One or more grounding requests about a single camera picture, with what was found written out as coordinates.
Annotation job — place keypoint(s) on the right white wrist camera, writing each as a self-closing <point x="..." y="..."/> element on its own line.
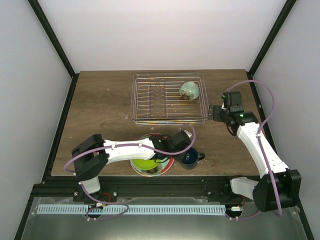
<point x="224" y="97"/>

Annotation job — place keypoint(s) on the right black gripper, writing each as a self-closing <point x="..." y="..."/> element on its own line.
<point x="216" y="117"/>

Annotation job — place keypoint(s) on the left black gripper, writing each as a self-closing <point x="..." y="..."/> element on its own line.
<point x="179" y="158"/>

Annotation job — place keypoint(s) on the black frame post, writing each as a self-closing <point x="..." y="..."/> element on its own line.
<point x="43" y="20"/>
<point x="276" y="27"/>

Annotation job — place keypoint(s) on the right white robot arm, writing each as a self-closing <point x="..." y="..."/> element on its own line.
<point x="279" y="186"/>

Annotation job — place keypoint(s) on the lime green plate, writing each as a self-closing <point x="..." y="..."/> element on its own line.
<point x="145" y="165"/>

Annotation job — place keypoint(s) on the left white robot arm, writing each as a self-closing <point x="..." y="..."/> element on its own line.
<point x="92" y="155"/>

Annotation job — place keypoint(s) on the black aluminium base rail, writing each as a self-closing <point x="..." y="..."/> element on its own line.
<point x="213" y="188"/>

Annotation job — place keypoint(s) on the pale green ceramic bowl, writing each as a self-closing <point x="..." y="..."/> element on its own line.
<point x="189" y="90"/>

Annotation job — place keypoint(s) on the right black frame post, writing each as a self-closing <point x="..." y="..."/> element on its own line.
<point x="276" y="27"/>

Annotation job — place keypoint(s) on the pale teal floral plate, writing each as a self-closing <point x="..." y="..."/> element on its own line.
<point x="150" y="171"/>

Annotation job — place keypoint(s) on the wire dish rack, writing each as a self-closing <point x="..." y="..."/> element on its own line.
<point x="155" y="99"/>

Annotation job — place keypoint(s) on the left black frame post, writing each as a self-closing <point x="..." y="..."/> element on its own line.
<point x="43" y="20"/>

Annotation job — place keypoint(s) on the dark blue mug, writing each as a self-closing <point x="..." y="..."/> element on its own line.
<point x="192" y="158"/>

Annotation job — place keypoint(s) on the light blue slotted cable duct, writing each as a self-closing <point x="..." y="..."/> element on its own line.
<point x="78" y="209"/>

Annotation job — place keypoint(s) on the red rimmed plate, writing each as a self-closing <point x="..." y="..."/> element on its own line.
<point x="170" y="166"/>

